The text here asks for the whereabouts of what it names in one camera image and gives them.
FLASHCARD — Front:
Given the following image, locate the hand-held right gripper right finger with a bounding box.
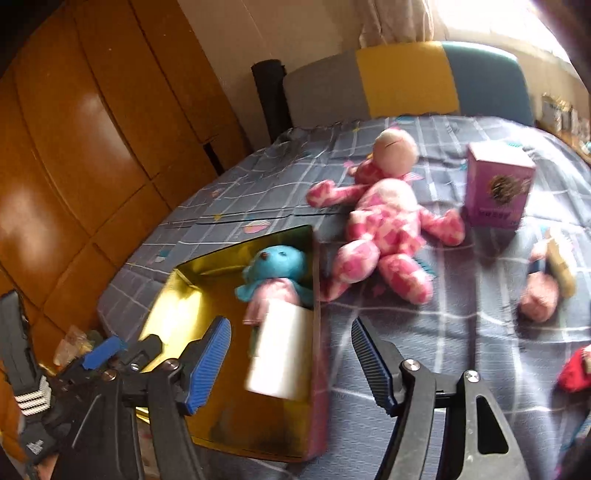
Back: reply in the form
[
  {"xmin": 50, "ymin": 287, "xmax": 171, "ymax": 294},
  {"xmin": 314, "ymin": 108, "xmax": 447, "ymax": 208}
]
[{"xmin": 352, "ymin": 318, "xmax": 532, "ymax": 480}]

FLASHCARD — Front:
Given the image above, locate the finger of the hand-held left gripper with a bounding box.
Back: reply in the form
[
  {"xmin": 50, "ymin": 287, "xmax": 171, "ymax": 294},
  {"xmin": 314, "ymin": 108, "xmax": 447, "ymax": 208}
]
[
  {"xmin": 83, "ymin": 336, "xmax": 127, "ymax": 372},
  {"xmin": 122, "ymin": 335, "xmax": 163, "ymax": 370}
]

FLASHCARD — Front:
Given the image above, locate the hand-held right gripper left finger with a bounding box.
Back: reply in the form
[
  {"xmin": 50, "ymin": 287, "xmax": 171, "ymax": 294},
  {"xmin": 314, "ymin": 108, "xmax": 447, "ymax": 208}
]
[{"xmin": 55, "ymin": 316, "xmax": 233, "ymax": 480}]

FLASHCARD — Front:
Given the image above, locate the gold tin box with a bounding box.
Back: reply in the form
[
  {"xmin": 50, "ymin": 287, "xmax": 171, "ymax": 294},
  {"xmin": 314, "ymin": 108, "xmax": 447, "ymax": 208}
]
[{"xmin": 137, "ymin": 225, "xmax": 331, "ymax": 463}]

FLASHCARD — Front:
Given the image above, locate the white paper roll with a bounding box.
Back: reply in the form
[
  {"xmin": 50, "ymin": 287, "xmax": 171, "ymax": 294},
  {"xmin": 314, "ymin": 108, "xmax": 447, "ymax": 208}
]
[{"xmin": 245, "ymin": 300, "xmax": 315, "ymax": 400}]

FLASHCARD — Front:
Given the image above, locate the person's left hand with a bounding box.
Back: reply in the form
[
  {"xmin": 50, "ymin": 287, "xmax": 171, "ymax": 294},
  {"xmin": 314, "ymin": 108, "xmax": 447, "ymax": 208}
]
[{"xmin": 0, "ymin": 290, "xmax": 63, "ymax": 464}]

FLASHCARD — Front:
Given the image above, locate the clear plastic bag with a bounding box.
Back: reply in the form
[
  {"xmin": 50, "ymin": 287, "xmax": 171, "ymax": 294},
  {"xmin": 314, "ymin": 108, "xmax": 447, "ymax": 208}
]
[{"xmin": 54, "ymin": 325, "xmax": 105, "ymax": 367}]

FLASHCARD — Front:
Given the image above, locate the grey checked bedsheet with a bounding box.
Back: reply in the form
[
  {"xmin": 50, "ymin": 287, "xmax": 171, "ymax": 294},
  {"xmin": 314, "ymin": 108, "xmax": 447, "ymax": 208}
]
[{"xmin": 97, "ymin": 113, "xmax": 591, "ymax": 480}]

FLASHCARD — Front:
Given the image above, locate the blue teddy bear toy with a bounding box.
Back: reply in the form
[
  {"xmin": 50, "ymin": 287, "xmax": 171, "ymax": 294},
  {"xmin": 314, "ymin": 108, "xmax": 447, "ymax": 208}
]
[{"xmin": 235, "ymin": 244, "xmax": 317, "ymax": 326}]

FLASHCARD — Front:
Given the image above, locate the pink patterned plush monkey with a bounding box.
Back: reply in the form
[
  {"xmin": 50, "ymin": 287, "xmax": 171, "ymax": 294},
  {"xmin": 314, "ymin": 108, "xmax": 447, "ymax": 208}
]
[{"xmin": 307, "ymin": 127, "xmax": 466, "ymax": 306}]

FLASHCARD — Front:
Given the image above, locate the small pink plush toy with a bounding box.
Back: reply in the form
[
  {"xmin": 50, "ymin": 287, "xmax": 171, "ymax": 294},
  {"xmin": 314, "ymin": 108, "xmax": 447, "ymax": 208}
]
[{"xmin": 517, "ymin": 240, "xmax": 561, "ymax": 324}]

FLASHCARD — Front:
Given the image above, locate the red plush toy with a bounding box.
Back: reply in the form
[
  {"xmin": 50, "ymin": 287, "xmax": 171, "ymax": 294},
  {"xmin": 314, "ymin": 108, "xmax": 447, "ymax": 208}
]
[{"xmin": 556, "ymin": 344, "xmax": 591, "ymax": 394}]

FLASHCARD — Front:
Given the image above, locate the purple cardboard box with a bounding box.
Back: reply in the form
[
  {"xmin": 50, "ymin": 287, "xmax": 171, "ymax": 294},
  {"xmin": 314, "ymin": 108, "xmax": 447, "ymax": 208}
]
[{"xmin": 464, "ymin": 142, "xmax": 537, "ymax": 230}]

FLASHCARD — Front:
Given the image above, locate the black upright panel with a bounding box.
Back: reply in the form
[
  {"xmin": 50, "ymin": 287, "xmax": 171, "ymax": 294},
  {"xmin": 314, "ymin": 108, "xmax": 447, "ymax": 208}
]
[{"xmin": 251, "ymin": 60, "xmax": 293, "ymax": 145}]

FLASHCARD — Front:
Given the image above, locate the grey yellow blue headboard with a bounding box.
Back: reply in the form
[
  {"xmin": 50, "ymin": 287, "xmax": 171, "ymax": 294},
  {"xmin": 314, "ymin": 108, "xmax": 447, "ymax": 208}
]
[{"xmin": 283, "ymin": 41, "xmax": 536, "ymax": 129}]

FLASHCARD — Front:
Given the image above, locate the clear display box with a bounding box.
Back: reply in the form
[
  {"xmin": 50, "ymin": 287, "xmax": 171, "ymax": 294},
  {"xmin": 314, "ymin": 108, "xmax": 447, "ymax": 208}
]
[
  {"xmin": 542, "ymin": 93, "xmax": 561, "ymax": 132},
  {"xmin": 560, "ymin": 104, "xmax": 581, "ymax": 137}
]

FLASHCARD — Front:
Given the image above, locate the beige curtain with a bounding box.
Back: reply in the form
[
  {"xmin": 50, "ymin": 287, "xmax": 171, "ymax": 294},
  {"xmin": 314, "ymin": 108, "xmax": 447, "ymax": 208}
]
[{"xmin": 360, "ymin": 0, "xmax": 451, "ymax": 48}]

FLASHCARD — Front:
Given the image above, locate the window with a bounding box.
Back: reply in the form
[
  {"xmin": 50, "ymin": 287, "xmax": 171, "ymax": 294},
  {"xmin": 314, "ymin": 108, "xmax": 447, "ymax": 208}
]
[{"xmin": 434, "ymin": 0, "xmax": 580, "ymax": 63}]

